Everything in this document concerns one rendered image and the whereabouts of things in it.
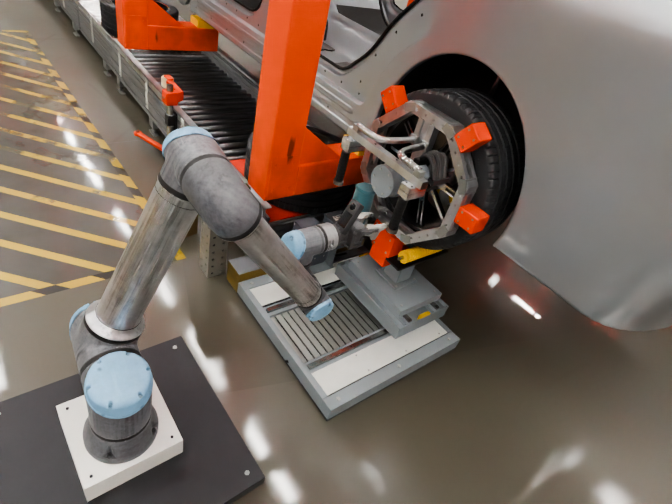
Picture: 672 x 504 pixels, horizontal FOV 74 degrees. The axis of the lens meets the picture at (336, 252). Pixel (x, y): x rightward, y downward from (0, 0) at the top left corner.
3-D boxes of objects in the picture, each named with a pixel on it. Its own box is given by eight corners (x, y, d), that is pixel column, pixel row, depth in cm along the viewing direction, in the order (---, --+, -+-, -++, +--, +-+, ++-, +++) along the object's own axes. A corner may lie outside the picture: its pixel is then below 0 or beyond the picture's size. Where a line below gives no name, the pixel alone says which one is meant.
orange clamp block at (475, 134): (473, 151, 163) (493, 139, 156) (459, 153, 159) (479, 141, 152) (466, 134, 164) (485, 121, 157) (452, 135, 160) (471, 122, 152)
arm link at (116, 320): (71, 387, 117) (188, 149, 86) (59, 335, 126) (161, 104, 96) (130, 380, 128) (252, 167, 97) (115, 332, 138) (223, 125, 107)
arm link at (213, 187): (240, 181, 83) (342, 308, 140) (216, 145, 90) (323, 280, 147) (189, 218, 83) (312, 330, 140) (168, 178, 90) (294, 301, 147)
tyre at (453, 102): (559, 134, 162) (432, 62, 197) (524, 139, 148) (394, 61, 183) (480, 268, 202) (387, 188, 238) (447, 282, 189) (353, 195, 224)
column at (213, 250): (225, 273, 237) (231, 207, 212) (207, 278, 231) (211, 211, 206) (217, 261, 243) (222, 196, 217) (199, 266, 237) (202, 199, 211)
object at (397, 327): (442, 317, 236) (449, 304, 230) (394, 340, 216) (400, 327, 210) (382, 258, 264) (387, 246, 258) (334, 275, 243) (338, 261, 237)
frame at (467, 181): (441, 264, 187) (498, 145, 154) (430, 268, 183) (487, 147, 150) (361, 194, 216) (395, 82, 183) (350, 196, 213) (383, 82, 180)
